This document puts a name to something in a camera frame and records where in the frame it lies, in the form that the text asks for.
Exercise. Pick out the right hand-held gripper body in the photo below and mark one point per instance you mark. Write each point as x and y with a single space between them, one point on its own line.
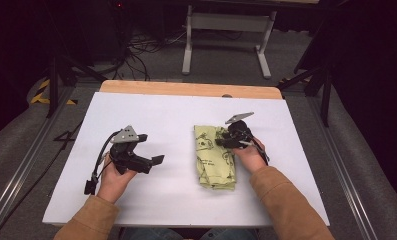
241 133

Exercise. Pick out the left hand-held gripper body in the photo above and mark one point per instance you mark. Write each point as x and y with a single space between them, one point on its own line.
127 156

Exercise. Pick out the green printed baby romper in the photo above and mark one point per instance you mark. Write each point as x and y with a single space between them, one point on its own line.
216 166

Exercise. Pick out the person's right hand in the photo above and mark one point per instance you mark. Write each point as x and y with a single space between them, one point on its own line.
252 158

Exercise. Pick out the person's left hand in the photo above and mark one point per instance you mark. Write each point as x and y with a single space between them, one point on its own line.
114 185

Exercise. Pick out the white table mat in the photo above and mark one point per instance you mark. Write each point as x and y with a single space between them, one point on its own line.
172 110

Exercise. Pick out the black tape floor mark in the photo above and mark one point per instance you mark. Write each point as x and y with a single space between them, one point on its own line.
66 136

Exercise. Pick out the black metal stand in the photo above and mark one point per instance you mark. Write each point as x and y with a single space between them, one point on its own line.
325 100

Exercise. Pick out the black tripod stand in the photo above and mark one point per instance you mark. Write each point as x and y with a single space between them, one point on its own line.
54 86

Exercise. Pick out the yellow black hazard tape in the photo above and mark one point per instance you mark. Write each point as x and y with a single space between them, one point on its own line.
39 95

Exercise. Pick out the aluminium floor rail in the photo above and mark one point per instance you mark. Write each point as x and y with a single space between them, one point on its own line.
346 173
26 163

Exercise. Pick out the white metal desk frame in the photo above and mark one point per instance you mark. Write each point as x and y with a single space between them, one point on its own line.
231 21

